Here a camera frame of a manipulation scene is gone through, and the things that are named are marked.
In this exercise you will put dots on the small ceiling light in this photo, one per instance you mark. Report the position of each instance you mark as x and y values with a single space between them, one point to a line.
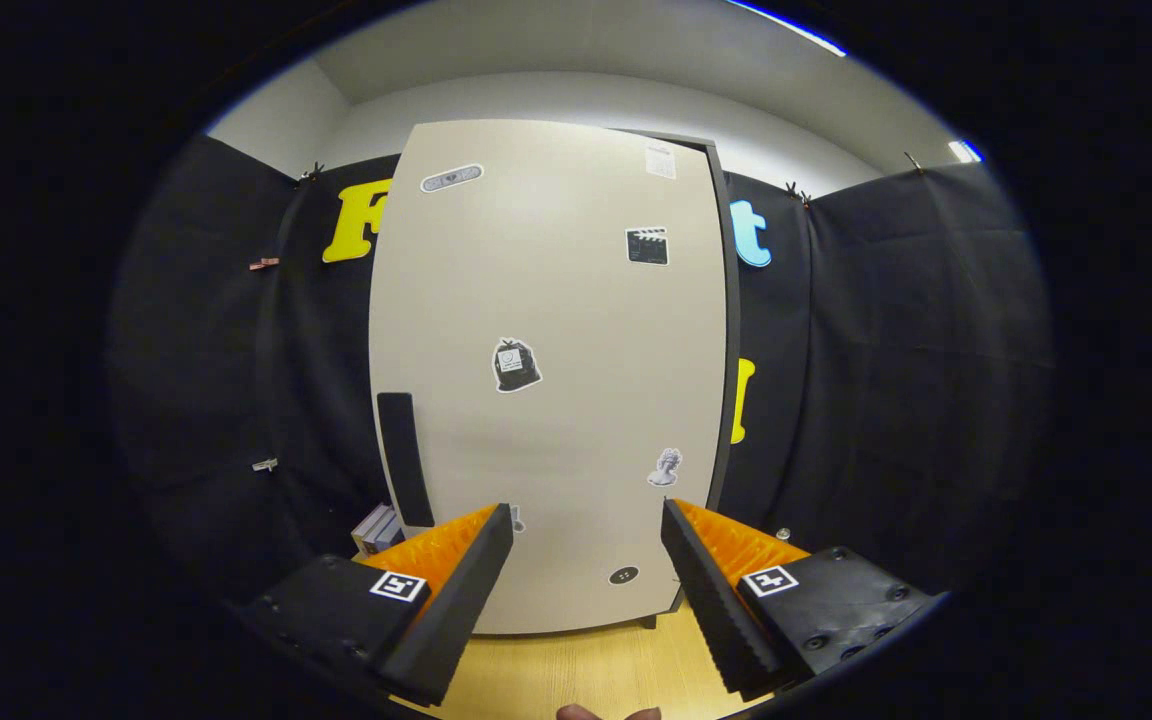
964 150

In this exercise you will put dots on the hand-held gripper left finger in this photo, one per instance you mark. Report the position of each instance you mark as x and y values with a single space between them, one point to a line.
456 595

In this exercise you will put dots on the dark grey shoe cabinet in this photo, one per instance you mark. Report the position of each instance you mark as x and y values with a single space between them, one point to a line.
734 300

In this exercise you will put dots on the beige shoe cabinet door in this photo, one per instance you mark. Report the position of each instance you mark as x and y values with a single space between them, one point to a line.
556 300

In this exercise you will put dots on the white book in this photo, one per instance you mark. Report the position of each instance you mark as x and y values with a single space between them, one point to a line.
366 530

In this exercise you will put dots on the long ceiling light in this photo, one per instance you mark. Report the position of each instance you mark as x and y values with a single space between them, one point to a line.
786 25

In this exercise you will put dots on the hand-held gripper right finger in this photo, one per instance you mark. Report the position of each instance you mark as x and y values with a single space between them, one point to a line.
711 590

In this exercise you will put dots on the black binder clip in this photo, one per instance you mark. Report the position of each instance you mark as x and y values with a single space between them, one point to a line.
796 191
913 161
311 175

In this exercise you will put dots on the grey book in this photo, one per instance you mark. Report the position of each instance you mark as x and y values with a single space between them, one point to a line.
379 532

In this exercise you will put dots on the red clip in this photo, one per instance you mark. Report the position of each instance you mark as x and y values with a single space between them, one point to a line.
263 264

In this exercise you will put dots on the black backdrop cloth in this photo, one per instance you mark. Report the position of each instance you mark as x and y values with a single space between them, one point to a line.
886 400

